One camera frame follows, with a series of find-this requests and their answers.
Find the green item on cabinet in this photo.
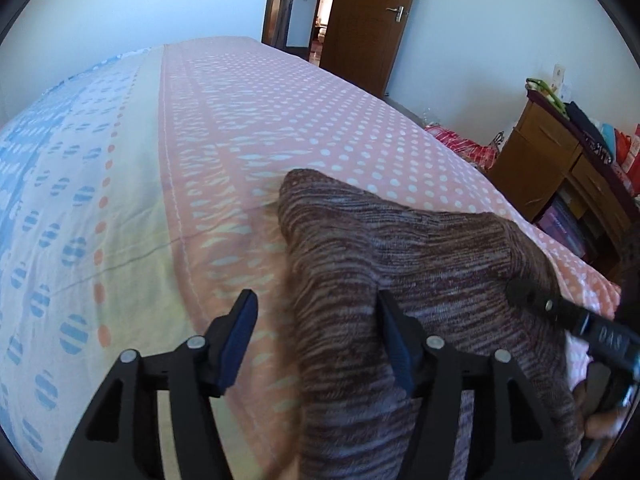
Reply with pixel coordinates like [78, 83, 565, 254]
[525, 78, 567, 117]

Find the brown knitted sweater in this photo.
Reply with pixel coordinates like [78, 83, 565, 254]
[278, 169, 582, 479]

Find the blue pink dotted bedsheet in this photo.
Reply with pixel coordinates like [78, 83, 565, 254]
[1, 37, 620, 479]

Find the brown wooden door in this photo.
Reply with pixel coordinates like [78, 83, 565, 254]
[320, 0, 412, 98]

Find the brown wooden cabinet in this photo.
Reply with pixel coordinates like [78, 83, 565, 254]
[488, 99, 639, 282]

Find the red plastic bag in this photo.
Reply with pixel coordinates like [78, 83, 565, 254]
[425, 125, 499, 174]

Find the person's right hand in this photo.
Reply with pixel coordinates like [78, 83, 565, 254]
[573, 380, 629, 440]

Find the silver door handle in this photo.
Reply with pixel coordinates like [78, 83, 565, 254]
[386, 6, 405, 23]

